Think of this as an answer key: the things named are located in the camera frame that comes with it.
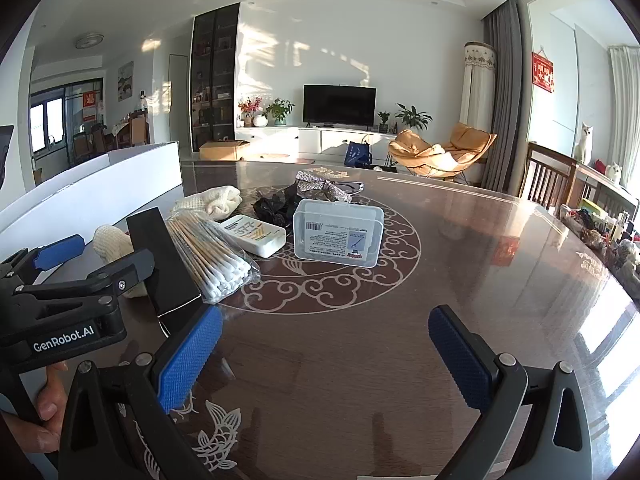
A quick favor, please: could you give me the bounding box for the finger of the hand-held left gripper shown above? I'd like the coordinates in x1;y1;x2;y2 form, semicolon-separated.
0;234;85;287
12;249;157;311

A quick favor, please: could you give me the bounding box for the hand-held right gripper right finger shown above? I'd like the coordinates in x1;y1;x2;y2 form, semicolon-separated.
428;304;593;480

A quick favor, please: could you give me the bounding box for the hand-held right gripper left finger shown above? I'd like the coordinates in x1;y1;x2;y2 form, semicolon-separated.
59;305;224;480

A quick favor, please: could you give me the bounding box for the cream knit cloth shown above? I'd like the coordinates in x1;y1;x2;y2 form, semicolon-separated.
94;225;151;302
171;186;244;222

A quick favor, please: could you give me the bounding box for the black rectangular object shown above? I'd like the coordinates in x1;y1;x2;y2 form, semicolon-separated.
126;207;203;323

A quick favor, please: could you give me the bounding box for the large white container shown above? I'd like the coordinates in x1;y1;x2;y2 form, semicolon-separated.
0;141;185;266

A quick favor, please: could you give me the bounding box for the cotton swab pack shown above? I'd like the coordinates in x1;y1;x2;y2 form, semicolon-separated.
165;208;262;306

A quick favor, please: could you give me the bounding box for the clear plastic box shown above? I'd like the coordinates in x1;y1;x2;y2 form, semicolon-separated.
291;198;385;267

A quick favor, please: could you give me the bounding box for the pile of assorted small items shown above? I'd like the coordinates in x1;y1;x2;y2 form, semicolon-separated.
557;199;640;306

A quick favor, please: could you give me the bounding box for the person's left hand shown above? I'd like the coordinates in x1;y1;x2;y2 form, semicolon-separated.
0;360;69;456

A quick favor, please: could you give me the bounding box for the glass sliding door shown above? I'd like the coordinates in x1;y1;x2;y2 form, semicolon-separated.
29;77;106;168

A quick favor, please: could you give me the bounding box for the white flat bottle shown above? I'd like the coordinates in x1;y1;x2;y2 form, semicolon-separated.
218;214;287;259

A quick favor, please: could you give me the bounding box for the red door poster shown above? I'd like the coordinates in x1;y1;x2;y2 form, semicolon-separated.
82;91;103;122

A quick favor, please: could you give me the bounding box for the cardboard box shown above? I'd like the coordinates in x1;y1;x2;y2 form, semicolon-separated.
199;139;251;162

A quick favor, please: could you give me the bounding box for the red flower arrangement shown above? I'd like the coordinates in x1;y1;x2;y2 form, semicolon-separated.
237;96;264;128

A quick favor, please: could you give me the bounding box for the dark glass display cabinet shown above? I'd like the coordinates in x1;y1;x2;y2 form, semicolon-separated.
189;2;242;153

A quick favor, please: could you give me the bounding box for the silver rhinestone bow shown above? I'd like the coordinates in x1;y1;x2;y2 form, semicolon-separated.
294;170;353;203

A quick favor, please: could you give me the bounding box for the orange lounge chair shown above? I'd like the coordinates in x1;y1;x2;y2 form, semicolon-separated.
440;122;498;184
388;129;447;178

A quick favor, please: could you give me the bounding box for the bushy potted plant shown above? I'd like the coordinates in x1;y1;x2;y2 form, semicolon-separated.
265;98;296;127

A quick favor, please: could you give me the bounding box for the white TV cabinet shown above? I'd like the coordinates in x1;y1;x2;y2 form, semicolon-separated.
235;125;401;158

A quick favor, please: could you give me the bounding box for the wooden sideboard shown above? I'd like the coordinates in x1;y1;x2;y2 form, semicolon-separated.
570;159;640;208

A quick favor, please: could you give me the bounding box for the blue bag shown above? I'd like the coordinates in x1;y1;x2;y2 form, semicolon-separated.
345;141;373;168

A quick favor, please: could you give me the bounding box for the sitting white cat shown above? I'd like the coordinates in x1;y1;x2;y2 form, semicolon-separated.
572;122;595;163

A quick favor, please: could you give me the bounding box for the large leafy potted plant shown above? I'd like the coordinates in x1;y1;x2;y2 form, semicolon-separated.
395;104;433;131

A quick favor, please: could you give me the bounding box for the grey curtain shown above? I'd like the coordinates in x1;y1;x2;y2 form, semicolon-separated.
481;0;523;196

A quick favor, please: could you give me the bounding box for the black television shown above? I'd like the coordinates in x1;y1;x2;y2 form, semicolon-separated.
303;85;377;127

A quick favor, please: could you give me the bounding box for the white sheer curtain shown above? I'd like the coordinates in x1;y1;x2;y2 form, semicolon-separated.
607;45;640;171

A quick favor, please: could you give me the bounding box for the wall painting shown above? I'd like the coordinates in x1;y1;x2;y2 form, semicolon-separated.
117;61;135;101

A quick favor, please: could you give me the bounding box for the red wall hanging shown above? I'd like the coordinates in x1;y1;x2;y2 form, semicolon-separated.
531;50;556;93

